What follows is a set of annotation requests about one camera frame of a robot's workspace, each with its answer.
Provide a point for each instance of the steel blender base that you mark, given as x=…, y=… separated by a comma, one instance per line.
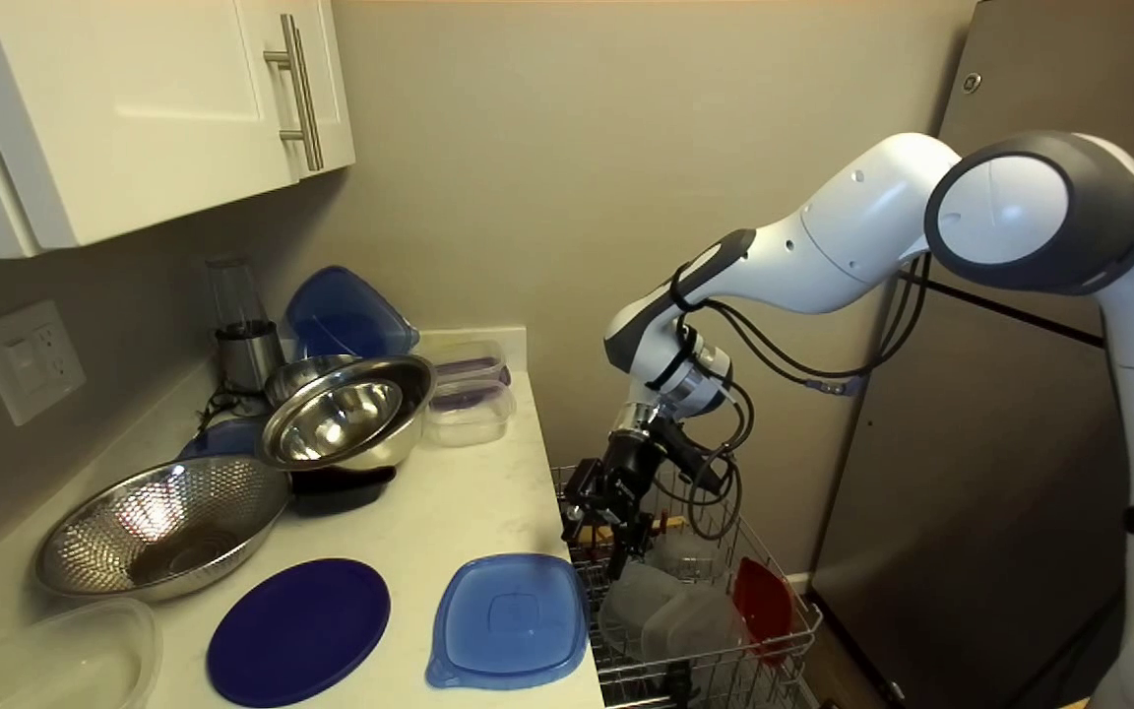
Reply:
x=245, y=358

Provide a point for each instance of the steel mixing bowl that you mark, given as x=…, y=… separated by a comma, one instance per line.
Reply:
x=342, y=413

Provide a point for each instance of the white wall outlet plate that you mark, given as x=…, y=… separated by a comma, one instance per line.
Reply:
x=39, y=359

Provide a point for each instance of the blue lid leaning on wall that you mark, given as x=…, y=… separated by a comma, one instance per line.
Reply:
x=342, y=315

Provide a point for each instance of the black plate under bowl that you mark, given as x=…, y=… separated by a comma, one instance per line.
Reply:
x=338, y=491

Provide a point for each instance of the clear plastic container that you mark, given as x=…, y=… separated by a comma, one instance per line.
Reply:
x=469, y=399

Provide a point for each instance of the wire dishwasher rack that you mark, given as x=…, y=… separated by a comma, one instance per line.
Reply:
x=696, y=536

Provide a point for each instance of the dark blue round lid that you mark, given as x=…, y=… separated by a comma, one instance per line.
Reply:
x=297, y=632

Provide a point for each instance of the red round lid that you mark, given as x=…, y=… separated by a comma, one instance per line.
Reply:
x=761, y=601

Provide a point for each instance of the steel cabinet handle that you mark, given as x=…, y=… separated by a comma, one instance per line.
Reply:
x=293, y=65

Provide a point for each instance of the stainless steel refrigerator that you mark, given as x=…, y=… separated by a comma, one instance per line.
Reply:
x=976, y=536

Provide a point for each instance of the frosted plastic container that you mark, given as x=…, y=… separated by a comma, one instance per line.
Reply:
x=652, y=614

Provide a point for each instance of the clear glass bowl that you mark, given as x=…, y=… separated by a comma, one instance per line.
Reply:
x=86, y=661

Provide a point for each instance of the light blue square lid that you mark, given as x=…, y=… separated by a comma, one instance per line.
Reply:
x=510, y=626

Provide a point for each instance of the white upper cabinet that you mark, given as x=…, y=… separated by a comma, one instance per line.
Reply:
x=122, y=116

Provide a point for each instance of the steel mesh colander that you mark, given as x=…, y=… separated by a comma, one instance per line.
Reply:
x=165, y=535

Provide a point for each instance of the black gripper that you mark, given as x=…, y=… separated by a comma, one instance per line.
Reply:
x=628, y=472

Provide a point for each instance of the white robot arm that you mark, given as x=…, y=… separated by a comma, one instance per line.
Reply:
x=1030, y=215

